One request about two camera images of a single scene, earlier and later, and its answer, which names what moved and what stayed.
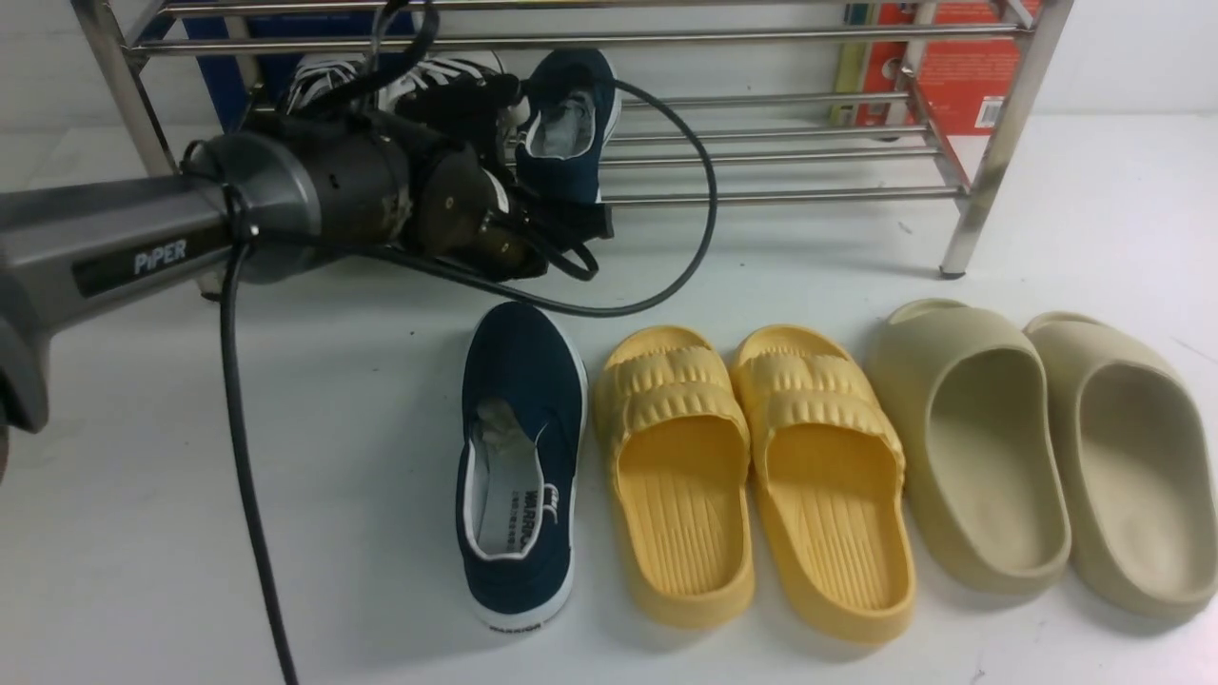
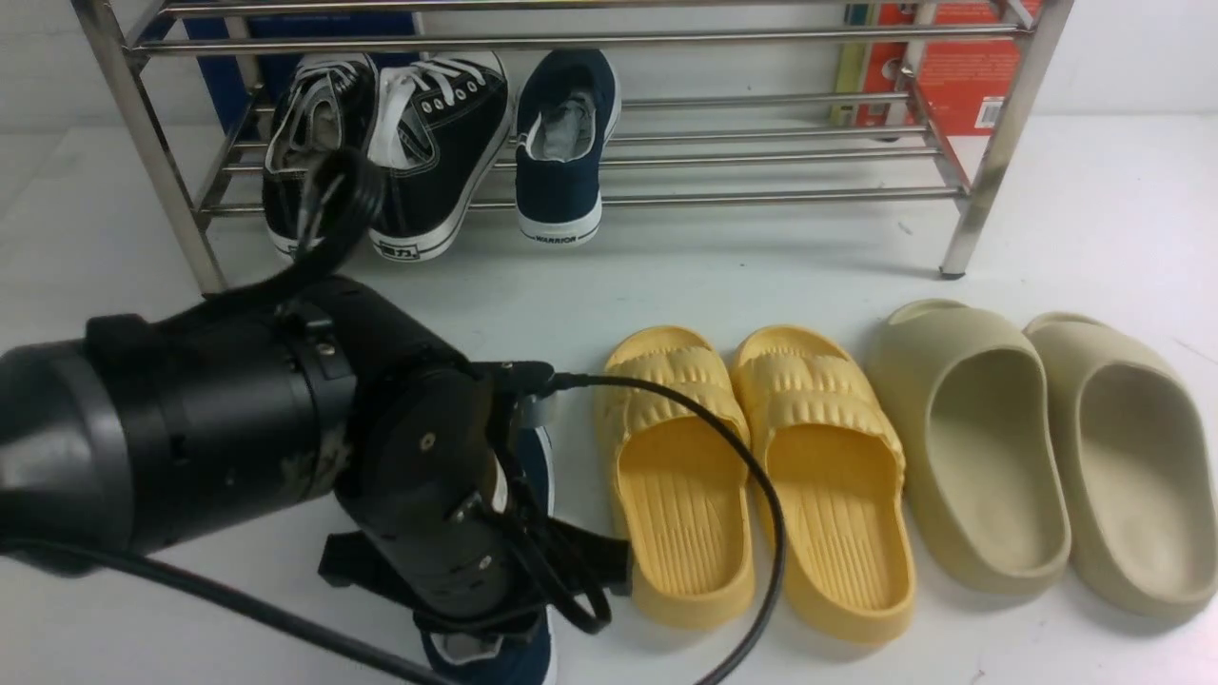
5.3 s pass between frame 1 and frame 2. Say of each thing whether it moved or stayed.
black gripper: moved
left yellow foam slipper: stayed
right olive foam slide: stayed
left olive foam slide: stayed
